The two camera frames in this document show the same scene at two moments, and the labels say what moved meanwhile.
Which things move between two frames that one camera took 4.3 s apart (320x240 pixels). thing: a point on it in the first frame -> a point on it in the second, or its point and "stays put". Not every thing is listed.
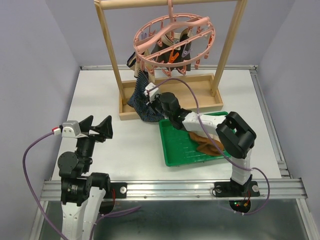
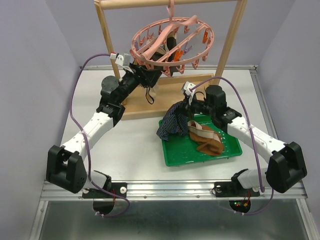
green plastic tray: [179, 148] stays put
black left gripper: [105, 129] -> [144, 77]
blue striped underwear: [137, 101] -> [174, 123]
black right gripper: [152, 104] -> [189, 104]
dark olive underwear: [181, 54] -> [171, 42]
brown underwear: [206, 147] stays put
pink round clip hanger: [172, 41] stays put
